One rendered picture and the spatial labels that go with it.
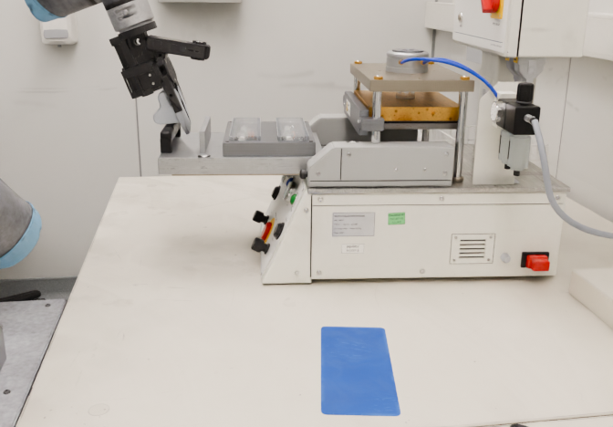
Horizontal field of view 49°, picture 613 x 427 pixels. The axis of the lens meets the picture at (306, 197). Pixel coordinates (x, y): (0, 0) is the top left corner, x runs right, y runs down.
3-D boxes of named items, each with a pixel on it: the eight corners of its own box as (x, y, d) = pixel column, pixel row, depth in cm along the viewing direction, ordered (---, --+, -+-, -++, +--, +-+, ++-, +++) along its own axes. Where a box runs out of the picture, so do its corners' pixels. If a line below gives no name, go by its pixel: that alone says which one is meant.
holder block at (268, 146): (307, 132, 140) (308, 120, 139) (316, 156, 121) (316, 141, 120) (227, 133, 139) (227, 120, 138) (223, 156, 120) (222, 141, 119)
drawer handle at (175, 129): (181, 135, 136) (180, 116, 135) (171, 153, 122) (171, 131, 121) (171, 135, 136) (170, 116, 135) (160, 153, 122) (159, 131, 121)
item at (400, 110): (434, 109, 141) (437, 63, 138) (464, 130, 120) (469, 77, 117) (352, 109, 140) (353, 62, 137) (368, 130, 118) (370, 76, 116)
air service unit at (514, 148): (507, 160, 118) (515, 75, 114) (540, 183, 105) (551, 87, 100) (478, 161, 118) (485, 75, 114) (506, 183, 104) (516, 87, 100)
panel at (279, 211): (261, 223, 151) (297, 149, 146) (261, 279, 122) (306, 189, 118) (253, 220, 150) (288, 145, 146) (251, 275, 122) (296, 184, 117)
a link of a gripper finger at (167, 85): (175, 110, 127) (157, 67, 125) (184, 107, 127) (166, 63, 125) (172, 115, 123) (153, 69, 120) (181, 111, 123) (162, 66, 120)
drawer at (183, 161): (316, 150, 142) (316, 113, 140) (325, 178, 121) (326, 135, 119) (173, 150, 140) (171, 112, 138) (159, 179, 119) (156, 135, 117)
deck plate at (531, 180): (503, 147, 151) (503, 142, 151) (570, 192, 118) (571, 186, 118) (296, 147, 149) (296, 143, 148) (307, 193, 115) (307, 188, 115)
